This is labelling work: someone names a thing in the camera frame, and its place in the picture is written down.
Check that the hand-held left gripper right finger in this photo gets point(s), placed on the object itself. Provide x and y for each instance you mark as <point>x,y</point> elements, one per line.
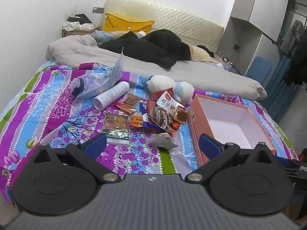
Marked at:
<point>209,145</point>

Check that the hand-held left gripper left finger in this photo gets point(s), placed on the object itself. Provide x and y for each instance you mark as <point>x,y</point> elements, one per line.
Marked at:
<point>96,145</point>

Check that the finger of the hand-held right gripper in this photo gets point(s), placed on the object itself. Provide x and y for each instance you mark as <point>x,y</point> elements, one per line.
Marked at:
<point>281,161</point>

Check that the pink cardboard box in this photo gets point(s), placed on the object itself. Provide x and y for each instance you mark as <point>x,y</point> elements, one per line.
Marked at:
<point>199,129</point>

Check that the green brown snack packet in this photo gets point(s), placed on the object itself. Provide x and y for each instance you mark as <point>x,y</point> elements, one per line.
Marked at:
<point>116,128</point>

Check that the shiny red snack packet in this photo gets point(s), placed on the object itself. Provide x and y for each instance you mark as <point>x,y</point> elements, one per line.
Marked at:
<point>176,125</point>

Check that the grey triangular snack packet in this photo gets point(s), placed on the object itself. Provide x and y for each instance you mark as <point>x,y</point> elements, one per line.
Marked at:
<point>163,141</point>

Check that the small orange snack packet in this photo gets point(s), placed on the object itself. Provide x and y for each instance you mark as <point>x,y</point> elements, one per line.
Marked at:
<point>136,121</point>

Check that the clear packet of dark snacks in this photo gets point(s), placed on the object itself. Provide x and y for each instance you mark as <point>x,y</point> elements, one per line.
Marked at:
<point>165,117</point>

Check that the purple snack packet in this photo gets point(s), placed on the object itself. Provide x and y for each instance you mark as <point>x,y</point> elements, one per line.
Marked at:
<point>143,107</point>

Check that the brown rectangular snack packet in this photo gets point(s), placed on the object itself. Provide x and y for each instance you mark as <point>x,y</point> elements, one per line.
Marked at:
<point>182,116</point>

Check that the small red snack packet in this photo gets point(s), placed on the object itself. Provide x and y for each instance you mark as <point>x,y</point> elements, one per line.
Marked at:
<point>124,107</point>

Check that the white spray can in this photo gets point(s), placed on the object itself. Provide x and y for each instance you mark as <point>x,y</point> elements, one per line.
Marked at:
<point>110,94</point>

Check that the purple floral printed bedsheet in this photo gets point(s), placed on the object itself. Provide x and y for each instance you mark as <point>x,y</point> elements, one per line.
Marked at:
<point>48,115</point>

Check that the small brown snack packet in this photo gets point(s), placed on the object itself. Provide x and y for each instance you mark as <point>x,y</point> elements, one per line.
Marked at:
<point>132,99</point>

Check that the blue white plastic pouch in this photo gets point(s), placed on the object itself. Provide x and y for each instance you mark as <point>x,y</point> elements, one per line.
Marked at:
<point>96,83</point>

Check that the red label snack packet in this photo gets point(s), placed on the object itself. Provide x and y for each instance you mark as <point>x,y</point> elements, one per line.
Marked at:
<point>157,95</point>

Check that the blue curtain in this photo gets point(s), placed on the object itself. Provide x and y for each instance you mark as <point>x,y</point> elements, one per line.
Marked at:
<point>278,88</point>

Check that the white and blue plush toy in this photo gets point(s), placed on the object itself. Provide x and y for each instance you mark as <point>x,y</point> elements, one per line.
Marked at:
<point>160,81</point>

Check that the group of small bottles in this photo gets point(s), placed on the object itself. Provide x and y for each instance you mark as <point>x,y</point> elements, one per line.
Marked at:
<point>226,58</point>

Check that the beige fluffy pillow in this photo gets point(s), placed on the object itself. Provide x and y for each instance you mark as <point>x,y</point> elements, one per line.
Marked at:
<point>200,54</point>

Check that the grey duvet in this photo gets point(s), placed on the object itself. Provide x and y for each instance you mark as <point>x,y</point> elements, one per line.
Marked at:
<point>148,68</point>

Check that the blue rounded panel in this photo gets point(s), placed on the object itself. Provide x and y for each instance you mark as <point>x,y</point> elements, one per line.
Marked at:
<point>261,68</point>

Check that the light blue jeans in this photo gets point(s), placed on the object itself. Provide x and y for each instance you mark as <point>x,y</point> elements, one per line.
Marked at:
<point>103,37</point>

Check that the hanging dark clothes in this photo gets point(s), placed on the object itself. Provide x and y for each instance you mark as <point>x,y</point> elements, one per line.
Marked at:
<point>297,50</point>

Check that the wooden nightstand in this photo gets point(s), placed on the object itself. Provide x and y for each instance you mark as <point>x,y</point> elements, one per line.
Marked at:
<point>76,32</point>

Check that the black clothing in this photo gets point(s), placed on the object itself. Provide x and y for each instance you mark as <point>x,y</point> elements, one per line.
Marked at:
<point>153,45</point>

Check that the pile of clothes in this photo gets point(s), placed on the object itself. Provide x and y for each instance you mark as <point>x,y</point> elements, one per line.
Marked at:
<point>76,22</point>

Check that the yellow pillow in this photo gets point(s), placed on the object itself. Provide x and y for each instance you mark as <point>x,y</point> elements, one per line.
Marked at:
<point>124,24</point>

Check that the cream quilted headboard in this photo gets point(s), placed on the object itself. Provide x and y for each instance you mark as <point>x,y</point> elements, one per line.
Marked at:
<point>187,21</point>

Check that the white grey wardrobe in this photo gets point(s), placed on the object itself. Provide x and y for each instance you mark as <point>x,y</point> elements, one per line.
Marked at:
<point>261,9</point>

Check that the dark wall switch plate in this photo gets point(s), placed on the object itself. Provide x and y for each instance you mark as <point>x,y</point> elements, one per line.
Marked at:
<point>98,9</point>

